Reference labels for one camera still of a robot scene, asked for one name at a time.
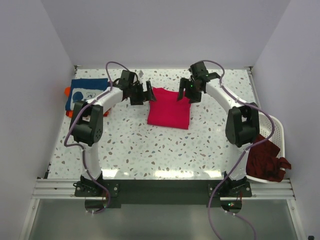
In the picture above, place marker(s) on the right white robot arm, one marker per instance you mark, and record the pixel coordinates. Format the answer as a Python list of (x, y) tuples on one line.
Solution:
[(242, 125)]

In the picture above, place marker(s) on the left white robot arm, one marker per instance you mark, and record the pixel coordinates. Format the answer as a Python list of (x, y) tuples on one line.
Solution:
[(87, 122)]

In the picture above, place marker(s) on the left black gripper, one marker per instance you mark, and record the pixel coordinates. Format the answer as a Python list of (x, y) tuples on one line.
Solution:
[(142, 97)]

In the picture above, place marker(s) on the silver aluminium frame rail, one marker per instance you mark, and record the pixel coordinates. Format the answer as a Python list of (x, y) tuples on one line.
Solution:
[(64, 189)]

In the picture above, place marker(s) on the folded orange t shirt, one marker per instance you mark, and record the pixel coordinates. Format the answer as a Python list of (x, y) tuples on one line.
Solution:
[(69, 113)]

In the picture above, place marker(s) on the pink t shirt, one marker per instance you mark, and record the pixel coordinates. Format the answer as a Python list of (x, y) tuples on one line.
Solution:
[(167, 111)]

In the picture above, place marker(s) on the folded blue t shirt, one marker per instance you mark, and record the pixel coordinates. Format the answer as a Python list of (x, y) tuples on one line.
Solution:
[(84, 89)]

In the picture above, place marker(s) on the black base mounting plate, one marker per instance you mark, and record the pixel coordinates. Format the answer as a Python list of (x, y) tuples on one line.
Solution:
[(114, 193)]

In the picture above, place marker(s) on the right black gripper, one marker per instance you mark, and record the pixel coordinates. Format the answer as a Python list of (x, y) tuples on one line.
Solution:
[(193, 98)]

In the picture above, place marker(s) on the dark red t shirt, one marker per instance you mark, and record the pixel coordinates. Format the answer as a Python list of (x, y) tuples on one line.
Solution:
[(263, 163)]

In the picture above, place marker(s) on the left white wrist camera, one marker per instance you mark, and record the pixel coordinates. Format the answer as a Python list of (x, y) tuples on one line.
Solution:
[(140, 74)]

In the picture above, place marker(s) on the white laundry basket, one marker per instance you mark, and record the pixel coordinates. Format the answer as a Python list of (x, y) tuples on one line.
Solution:
[(277, 138)]

